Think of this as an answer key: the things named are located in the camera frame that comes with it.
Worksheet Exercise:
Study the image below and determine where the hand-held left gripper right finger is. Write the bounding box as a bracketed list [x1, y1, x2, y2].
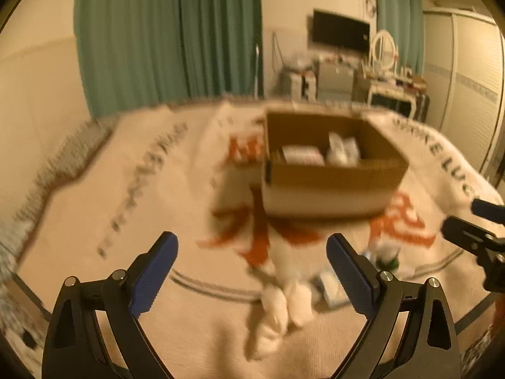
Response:
[327, 233, 462, 379]

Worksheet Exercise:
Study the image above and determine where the narrow green curtain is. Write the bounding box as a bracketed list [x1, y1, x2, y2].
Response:
[372, 0, 425, 79]

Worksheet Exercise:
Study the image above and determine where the white sliding wardrobe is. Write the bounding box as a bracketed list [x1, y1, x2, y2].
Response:
[421, 7, 505, 176]

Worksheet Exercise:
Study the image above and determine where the white dressing table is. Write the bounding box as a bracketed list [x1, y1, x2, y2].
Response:
[368, 74, 419, 119]

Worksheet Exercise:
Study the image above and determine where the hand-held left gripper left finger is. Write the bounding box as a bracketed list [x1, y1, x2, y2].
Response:
[43, 232, 179, 379]

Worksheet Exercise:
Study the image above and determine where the wide green curtain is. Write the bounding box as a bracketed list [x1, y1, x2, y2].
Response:
[74, 0, 264, 118]

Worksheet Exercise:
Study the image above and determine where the brown cardboard box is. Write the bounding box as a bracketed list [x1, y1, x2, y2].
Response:
[260, 107, 409, 220]

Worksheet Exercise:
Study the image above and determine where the round white vanity mirror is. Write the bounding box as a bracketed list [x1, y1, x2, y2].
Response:
[368, 29, 399, 76]

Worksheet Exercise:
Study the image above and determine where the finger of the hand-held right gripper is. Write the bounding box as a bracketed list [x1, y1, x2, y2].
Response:
[441, 215, 505, 254]
[471, 198, 505, 222]

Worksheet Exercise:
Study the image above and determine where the small clear plastic packet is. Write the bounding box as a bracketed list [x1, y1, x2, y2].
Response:
[315, 268, 353, 307]

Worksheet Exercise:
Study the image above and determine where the grey cabinet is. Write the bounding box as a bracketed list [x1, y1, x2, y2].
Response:
[317, 61, 354, 104]

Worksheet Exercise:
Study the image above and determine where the flat white packet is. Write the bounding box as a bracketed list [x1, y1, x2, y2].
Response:
[281, 146, 326, 165]

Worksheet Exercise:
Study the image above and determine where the cream printed blanket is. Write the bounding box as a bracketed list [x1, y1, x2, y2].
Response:
[16, 100, 505, 379]

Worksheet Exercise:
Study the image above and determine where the black wall television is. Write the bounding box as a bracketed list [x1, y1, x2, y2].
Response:
[311, 8, 372, 54]

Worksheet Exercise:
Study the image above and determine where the small white storage unit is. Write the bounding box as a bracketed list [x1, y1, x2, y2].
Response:
[281, 70, 318, 102]

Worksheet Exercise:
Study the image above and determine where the white plush toy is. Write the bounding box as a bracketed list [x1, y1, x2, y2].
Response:
[245, 241, 316, 361]

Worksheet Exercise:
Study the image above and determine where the dark suitcase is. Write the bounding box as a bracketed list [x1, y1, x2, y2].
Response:
[412, 90, 431, 122]

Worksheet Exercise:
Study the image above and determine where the grey textured bed cover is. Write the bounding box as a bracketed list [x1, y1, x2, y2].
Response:
[0, 120, 116, 340]

